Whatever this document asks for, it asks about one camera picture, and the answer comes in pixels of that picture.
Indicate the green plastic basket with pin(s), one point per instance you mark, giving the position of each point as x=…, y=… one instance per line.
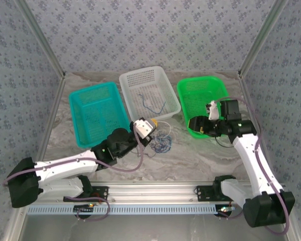
x=198, y=95

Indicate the teal plastic basket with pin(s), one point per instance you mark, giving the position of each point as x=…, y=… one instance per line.
x=95, y=113

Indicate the white plastic basket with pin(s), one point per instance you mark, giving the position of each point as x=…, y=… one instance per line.
x=150, y=85

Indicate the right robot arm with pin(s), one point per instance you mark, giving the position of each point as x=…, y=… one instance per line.
x=250, y=155

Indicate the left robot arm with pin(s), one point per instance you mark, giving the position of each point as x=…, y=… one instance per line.
x=22, y=185

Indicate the small black circuit board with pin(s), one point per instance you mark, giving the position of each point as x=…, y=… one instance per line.
x=224, y=211
x=82, y=208

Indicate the grey metal panel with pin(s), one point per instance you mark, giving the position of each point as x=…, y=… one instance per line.
x=150, y=228

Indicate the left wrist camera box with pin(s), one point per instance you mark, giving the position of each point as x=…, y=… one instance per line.
x=144, y=128

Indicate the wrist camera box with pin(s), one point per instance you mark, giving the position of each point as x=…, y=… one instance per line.
x=213, y=111
x=144, y=128

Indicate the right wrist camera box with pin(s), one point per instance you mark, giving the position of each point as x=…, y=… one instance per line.
x=213, y=111

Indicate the aluminium side rail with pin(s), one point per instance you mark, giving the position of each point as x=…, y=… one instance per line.
x=244, y=86
x=52, y=105

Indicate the aluminium mounting rail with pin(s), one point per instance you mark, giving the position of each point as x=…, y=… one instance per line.
x=150, y=192

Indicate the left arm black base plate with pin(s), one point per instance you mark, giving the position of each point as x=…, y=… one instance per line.
x=104, y=192

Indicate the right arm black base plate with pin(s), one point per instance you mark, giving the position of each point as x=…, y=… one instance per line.
x=203, y=194

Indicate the aluminium frame post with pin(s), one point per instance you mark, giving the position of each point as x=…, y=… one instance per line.
x=41, y=35
x=262, y=35

